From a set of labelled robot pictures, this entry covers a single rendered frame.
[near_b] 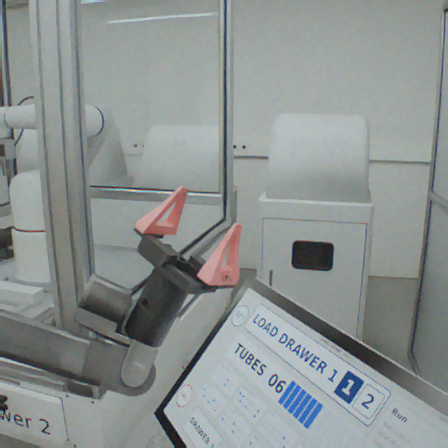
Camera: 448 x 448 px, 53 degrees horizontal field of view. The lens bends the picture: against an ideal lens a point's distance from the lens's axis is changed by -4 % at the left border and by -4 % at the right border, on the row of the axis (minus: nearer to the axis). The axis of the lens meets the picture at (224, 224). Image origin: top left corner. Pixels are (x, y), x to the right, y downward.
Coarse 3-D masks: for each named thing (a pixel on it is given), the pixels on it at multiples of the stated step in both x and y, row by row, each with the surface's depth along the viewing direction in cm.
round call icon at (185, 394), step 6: (186, 384) 80; (180, 390) 80; (186, 390) 79; (192, 390) 78; (180, 396) 79; (186, 396) 78; (192, 396) 77; (180, 402) 78; (186, 402) 77; (180, 408) 77
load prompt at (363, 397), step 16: (256, 320) 77; (272, 320) 74; (256, 336) 74; (272, 336) 72; (288, 336) 70; (304, 336) 67; (288, 352) 68; (304, 352) 66; (320, 352) 64; (304, 368) 64; (320, 368) 62; (336, 368) 60; (352, 368) 59; (320, 384) 61; (336, 384) 59; (352, 384) 57; (368, 384) 56; (336, 400) 58; (352, 400) 56; (368, 400) 54; (384, 400) 53; (368, 416) 53
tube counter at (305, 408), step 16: (272, 384) 66; (288, 384) 64; (288, 400) 63; (304, 400) 61; (320, 400) 59; (304, 416) 60; (320, 416) 58; (336, 416) 56; (320, 432) 57; (336, 432) 55; (352, 432) 53
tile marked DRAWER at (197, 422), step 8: (200, 408) 74; (192, 416) 74; (200, 416) 73; (184, 424) 74; (192, 424) 73; (200, 424) 72; (208, 424) 71; (192, 432) 72; (200, 432) 71; (208, 432) 70; (216, 432) 69; (192, 440) 71; (200, 440) 70; (208, 440) 69; (216, 440) 68
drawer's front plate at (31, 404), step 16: (0, 384) 94; (16, 400) 93; (32, 400) 91; (48, 400) 90; (0, 416) 96; (16, 416) 94; (32, 416) 92; (48, 416) 91; (32, 432) 94; (64, 432) 92
